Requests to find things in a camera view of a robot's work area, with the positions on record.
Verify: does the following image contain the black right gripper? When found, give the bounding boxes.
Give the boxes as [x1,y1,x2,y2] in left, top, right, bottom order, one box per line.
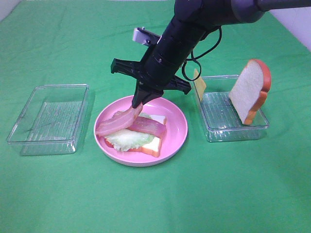
[111,48,191,108]

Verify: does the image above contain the bacon strip from box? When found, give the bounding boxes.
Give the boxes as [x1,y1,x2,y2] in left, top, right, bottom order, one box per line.
[95,104,143,136]
[127,115,167,138]

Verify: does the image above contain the green lettuce leaf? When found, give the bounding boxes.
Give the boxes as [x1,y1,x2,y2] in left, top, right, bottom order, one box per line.
[104,114,161,154]

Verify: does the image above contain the bread slice from box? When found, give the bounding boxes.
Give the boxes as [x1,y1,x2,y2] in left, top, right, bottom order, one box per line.
[99,113,167,157]
[229,59,272,125]

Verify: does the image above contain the yellow cheese slice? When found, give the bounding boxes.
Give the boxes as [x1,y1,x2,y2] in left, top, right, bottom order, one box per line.
[193,69,207,102]

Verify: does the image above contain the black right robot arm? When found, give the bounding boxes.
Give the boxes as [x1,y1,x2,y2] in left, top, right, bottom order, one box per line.
[111,0,311,108]

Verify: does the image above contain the pink round plate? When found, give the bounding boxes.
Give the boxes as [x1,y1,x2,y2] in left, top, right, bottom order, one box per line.
[94,98,188,167]

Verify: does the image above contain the clear plastic box right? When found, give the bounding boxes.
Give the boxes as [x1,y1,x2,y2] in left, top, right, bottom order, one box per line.
[191,74,269,142]

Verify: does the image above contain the clear plastic box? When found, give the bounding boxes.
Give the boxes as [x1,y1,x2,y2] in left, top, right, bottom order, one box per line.
[6,84,89,156]
[191,74,269,142]

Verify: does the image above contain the clear plastic box left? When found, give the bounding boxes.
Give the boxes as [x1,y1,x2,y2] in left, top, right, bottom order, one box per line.
[6,84,89,156]

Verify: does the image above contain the green tablecloth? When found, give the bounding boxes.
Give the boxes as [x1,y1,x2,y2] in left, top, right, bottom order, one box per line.
[0,0,311,233]

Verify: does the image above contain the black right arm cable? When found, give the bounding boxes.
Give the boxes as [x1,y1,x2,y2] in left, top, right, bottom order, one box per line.
[181,26,223,82]

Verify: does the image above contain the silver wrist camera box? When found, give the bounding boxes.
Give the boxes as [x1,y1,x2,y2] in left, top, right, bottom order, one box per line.
[132,27,161,47]

